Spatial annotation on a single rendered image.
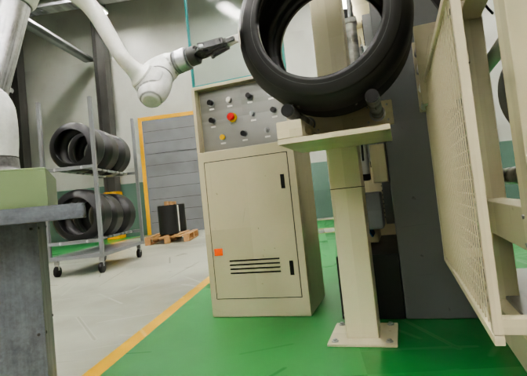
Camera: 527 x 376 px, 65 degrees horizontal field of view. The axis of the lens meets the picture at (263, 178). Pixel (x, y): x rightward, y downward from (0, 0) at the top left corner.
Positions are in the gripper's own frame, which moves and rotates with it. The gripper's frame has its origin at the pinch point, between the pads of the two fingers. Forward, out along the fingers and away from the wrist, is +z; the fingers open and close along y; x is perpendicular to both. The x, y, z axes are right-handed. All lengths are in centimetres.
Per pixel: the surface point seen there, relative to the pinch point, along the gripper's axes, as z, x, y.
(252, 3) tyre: 12.6, -3.8, -12.4
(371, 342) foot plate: 17, 125, 22
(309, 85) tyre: 24.3, 30.0, -12.6
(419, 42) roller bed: 64, 19, 20
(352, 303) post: 13, 111, 26
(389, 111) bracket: 47, 40, 24
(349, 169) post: 26, 58, 27
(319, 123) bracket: 19.0, 36.1, 24.3
